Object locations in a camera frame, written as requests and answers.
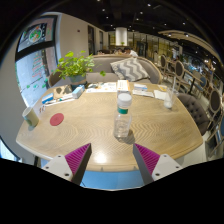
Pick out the white paper sheet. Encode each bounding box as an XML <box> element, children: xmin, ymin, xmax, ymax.
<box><xmin>132</xmin><ymin>89</ymin><xmax>155</xmax><ymax>99</ymax></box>

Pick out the white napkin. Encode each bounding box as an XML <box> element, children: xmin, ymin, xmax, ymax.
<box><xmin>153</xmin><ymin>89</ymin><xmax>168</xmax><ymax>101</ymax></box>

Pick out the flat blue white packet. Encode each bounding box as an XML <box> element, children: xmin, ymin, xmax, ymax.
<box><xmin>133</xmin><ymin>83</ymin><xmax>149</xmax><ymax>92</ymax></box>

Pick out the standing white menu card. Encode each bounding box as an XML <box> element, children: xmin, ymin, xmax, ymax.
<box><xmin>116</xmin><ymin>79</ymin><xmax>132</xmax><ymax>93</ymax></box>

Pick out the beige round-backed chair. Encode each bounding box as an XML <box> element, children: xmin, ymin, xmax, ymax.
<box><xmin>47</xmin><ymin>68</ymin><xmax>73</xmax><ymax>88</ymax></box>

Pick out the small blue white box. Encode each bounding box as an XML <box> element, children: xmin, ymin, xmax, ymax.
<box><xmin>41</xmin><ymin>92</ymin><xmax>55</xmax><ymax>105</ymax></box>

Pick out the light blue tissue box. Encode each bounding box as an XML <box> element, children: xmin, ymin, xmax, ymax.
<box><xmin>71</xmin><ymin>84</ymin><xmax>86</xmax><ymax>99</ymax></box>

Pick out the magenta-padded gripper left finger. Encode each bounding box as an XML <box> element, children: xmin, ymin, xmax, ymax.
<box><xmin>42</xmin><ymin>143</ymin><xmax>93</xmax><ymax>186</ymax></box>

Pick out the watermelon-print white mug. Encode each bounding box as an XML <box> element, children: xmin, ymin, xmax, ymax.
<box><xmin>21</xmin><ymin>106</ymin><xmax>40</xmax><ymax>128</ymax></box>

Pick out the group of dining chairs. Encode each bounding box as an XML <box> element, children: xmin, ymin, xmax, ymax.
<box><xmin>156</xmin><ymin>53</ymin><xmax>224</xmax><ymax>134</ymax></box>

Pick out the grey curved sofa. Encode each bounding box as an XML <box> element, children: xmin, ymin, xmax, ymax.
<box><xmin>84</xmin><ymin>54</ymin><xmax>163</xmax><ymax>85</ymax></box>

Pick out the flat round red coaster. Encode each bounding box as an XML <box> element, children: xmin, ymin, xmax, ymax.
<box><xmin>49</xmin><ymin>112</ymin><xmax>65</xmax><ymax>127</ymax></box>

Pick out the white round pillar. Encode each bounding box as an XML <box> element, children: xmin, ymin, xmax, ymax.
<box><xmin>115</xmin><ymin>27</ymin><xmax>128</xmax><ymax>47</ymax></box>

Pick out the white printed pamphlet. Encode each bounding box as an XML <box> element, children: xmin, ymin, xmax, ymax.
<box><xmin>85</xmin><ymin>81</ymin><xmax>118</xmax><ymax>94</ymax></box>

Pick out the potted green leafy plant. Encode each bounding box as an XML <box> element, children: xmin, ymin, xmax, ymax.
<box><xmin>53</xmin><ymin>50</ymin><xmax>107</xmax><ymax>88</ymax></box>

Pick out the framed food poster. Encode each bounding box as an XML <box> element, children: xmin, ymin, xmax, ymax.
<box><xmin>17</xmin><ymin>16</ymin><xmax>58</xmax><ymax>53</ymax></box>

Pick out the grey tufted armchair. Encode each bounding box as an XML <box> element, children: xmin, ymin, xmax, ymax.
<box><xmin>178</xmin><ymin>92</ymin><xmax>210</xmax><ymax>136</ymax></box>

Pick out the clear plastic water bottle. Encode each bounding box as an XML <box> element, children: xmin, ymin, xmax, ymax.
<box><xmin>113</xmin><ymin>92</ymin><xmax>133</xmax><ymax>139</ymax></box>

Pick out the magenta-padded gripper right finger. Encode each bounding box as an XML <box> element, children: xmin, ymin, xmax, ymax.
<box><xmin>132</xmin><ymin>143</ymin><xmax>184</xmax><ymax>186</ymax></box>

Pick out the clear drinking glass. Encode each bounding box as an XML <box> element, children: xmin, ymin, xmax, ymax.
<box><xmin>163</xmin><ymin>87</ymin><xmax>179</xmax><ymax>110</ymax></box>

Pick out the group of ceiling lights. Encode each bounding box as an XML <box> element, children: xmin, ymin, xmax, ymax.
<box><xmin>96</xmin><ymin>0</ymin><xmax>201</xmax><ymax>38</ymax></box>

